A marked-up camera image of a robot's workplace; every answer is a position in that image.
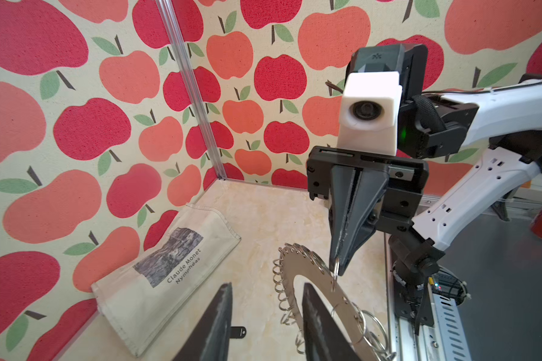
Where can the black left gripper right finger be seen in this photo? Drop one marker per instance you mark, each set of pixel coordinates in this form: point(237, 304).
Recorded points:
point(323, 338)

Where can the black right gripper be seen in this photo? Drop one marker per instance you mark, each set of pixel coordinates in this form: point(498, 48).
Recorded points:
point(366, 192)

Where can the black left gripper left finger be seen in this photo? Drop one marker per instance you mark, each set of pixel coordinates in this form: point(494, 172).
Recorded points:
point(210, 339)

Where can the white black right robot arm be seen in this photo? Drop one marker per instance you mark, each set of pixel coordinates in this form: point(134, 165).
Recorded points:
point(481, 146)

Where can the key with black head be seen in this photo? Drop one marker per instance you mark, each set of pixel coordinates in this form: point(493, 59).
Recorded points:
point(238, 332)

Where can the cream Monet canvas bag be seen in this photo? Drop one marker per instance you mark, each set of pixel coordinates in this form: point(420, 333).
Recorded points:
point(140, 298)

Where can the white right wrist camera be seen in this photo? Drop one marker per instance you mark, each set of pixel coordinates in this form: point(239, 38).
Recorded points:
point(368, 112)

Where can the front aluminium rail base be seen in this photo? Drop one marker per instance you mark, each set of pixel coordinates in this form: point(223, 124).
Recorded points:
point(432, 329)

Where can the right rear aluminium frame post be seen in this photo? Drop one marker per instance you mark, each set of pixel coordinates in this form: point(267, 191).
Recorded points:
point(168, 15)

